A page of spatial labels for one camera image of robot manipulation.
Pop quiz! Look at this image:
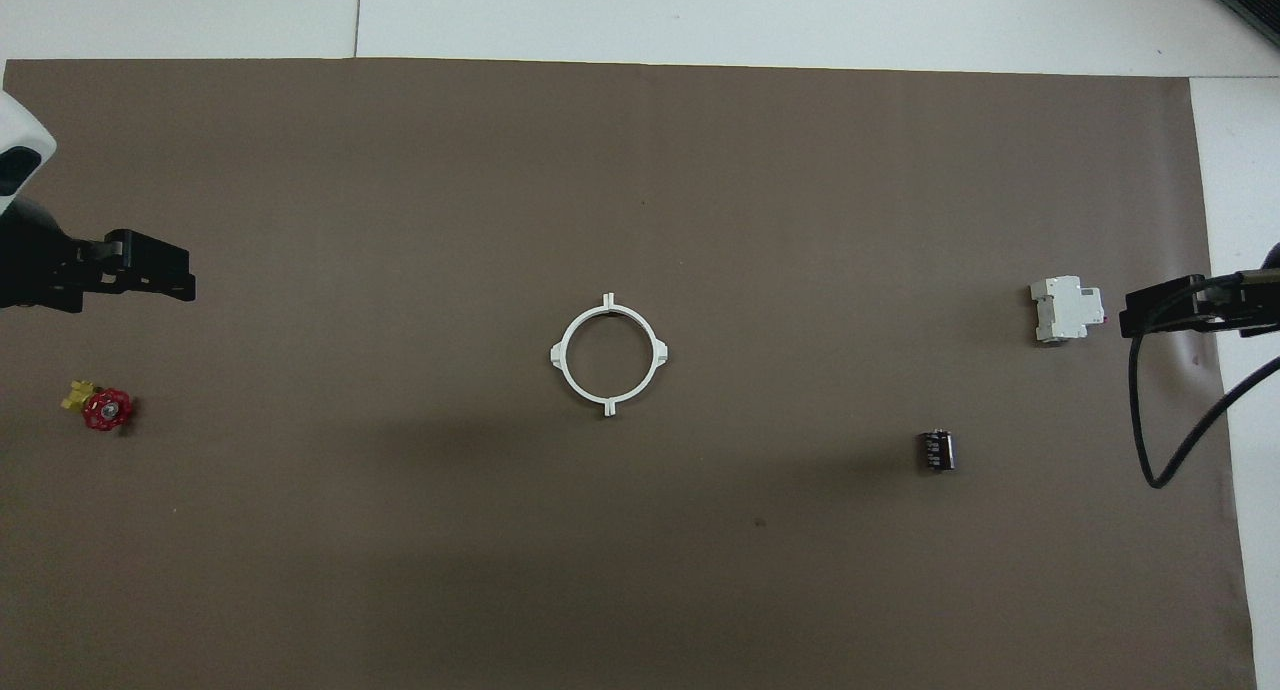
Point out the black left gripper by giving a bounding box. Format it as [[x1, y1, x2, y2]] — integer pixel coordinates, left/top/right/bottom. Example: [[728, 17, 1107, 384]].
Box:
[[0, 198, 197, 314]]

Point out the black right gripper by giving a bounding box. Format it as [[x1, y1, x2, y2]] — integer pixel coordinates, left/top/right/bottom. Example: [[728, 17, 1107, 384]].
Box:
[[1119, 242, 1280, 339]]

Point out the white half-ring pipe clamp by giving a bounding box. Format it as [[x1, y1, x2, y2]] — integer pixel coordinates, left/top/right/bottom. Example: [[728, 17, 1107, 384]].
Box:
[[550, 292, 613, 418], [605, 292, 669, 418]]

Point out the white circuit breaker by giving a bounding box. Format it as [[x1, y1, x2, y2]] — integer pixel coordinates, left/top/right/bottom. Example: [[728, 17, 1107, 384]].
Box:
[[1030, 275, 1107, 345]]

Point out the black cylindrical capacitor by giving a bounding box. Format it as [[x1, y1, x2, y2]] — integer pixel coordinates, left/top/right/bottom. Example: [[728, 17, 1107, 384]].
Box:
[[917, 428, 957, 474]]

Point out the brown table mat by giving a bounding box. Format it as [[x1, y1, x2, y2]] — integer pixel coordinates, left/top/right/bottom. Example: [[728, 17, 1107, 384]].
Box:
[[0, 58, 1259, 690]]

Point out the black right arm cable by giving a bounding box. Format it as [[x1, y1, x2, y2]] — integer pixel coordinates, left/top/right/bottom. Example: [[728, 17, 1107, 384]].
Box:
[[1128, 270, 1280, 489]]

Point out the red-handled brass valve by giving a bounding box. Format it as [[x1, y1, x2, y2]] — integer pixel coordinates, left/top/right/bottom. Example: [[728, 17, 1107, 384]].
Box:
[[60, 378, 136, 433]]

